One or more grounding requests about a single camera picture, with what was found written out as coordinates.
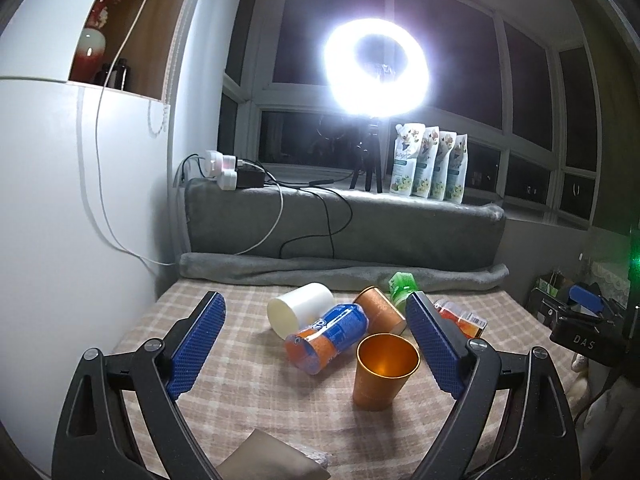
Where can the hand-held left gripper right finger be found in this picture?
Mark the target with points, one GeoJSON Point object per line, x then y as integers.
{"type": "Point", "coordinates": [432, 347]}

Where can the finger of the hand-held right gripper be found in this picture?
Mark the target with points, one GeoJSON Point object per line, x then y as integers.
{"type": "Point", "coordinates": [589, 300]}

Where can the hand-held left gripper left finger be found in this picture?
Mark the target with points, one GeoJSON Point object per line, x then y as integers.
{"type": "Point", "coordinates": [197, 342]}

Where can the patterned orange metal cup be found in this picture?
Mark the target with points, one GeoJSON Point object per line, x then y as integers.
{"type": "Point", "coordinates": [382, 310]}

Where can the white cup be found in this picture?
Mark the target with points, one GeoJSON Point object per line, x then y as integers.
{"type": "Point", "coordinates": [300, 310]}

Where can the plain orange metal cup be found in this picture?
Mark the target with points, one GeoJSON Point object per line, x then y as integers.
{"type": "Point", "coordinates": [382, 385]}

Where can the orange and red snack packet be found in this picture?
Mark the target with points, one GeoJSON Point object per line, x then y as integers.
{"type": "Point", "coordinates": [462, 322]}

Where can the green snack packet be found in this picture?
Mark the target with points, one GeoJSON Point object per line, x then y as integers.
{"type": "Point", "coordinates": [402, 287]}

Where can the rolled grey blanket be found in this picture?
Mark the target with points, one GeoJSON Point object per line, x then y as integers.
{"type": "Point", "coordinates": [350, 275]}

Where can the brown paper sheet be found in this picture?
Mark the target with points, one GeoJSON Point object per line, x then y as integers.
{"type": "Point", "coordinates": [260, 455]}

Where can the clear plastic wrapper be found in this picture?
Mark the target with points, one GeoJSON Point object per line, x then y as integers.
{"type": "Point", "coordinates": [316, 455]}

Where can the white and green pouch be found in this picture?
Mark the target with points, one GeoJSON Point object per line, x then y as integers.
{"type": "Point", "coordinates": [426, 170]}
{"type": "Point", "coordinates": [405, 165]}
{"type": "Point", "coordinates": [444, 172]}
{"type": "Point", "coordinates": [459, 175]}

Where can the black power adapter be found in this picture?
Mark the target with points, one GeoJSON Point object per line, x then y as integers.
{"type": "Point", "coordinates": [250, 176]}

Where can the white power strip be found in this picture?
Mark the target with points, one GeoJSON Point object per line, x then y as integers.
{"type": "Point", "coordinates": [222, 167]}

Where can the black tripod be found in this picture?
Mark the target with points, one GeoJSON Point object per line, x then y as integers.
{"type": "Point", "coordinates": [369, 160]}

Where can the white cabinet with wooden niche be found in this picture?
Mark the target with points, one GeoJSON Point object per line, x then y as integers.
{"type": "Point", "coordinates": [40, 170]}

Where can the red and white vase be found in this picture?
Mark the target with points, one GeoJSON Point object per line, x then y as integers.
{"type": "Point", "coordinates": [90, 55]}

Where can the white window frame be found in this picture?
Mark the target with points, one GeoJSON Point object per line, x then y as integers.
{"type": "Point", "coordinates": [250, 95]}

